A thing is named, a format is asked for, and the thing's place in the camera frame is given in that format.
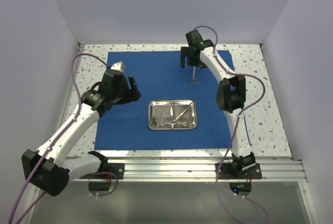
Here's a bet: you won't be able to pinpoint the steel surgical scissors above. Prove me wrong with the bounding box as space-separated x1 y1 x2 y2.
188 67 199 84

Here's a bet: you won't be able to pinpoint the blue surgical drape cloth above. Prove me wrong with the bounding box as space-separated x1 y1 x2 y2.
95 51 231 150

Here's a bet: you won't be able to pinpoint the steel scalpel handle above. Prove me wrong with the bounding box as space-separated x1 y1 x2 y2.
155 107 164 128

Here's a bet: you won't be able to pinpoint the stainless steel instrument tray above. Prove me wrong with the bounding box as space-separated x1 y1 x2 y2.
148 100 198 130

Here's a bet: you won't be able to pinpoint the steel forceps clamp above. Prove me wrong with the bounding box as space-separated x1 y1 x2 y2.
171 105 195 128

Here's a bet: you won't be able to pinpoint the steel tweezers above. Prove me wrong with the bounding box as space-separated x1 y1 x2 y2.
170 101 174 117

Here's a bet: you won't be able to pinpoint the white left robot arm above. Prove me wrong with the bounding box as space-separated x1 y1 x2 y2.
21 62 141 196

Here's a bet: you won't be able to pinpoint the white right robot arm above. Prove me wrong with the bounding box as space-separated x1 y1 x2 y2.
181 30 255 179

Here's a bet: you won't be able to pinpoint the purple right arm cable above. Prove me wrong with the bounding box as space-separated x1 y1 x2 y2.
215 25 271 224

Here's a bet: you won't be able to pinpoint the aluminium frame rail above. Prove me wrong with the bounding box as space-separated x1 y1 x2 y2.
109 157 307 182

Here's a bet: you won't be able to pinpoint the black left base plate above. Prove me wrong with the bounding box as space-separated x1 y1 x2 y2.
87 163 125 179

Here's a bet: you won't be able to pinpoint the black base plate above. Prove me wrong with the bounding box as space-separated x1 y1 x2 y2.
87 163 125 179
215 155 263 180

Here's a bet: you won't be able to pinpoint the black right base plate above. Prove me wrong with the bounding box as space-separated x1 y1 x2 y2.
215 155 263 180

